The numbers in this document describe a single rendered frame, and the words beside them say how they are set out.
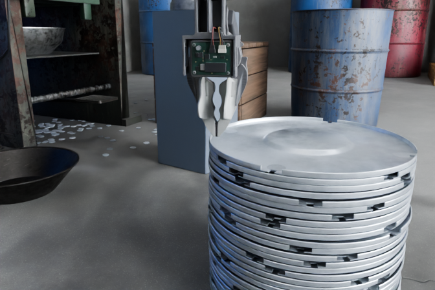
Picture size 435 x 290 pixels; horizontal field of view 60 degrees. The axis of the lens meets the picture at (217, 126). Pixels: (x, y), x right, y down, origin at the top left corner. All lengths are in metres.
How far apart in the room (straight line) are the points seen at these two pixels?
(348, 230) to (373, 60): 1.22
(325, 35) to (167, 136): 0.78
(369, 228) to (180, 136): 0.72
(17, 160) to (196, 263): 0.68
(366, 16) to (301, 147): 1.12
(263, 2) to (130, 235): 4.00
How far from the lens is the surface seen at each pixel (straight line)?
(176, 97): 1.08
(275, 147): 0.53
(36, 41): 1.56
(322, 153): 0.52
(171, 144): 1.13
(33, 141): 1.37
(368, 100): 1.66
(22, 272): 0.76
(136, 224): 0.84
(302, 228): 0.46
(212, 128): 0.58
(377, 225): 0.50
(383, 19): 1.65
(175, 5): 1.09
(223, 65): 0.49
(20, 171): 1.20
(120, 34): 1.65
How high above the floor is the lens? 0.39
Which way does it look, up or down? 14 degrees down
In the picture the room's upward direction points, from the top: straight up
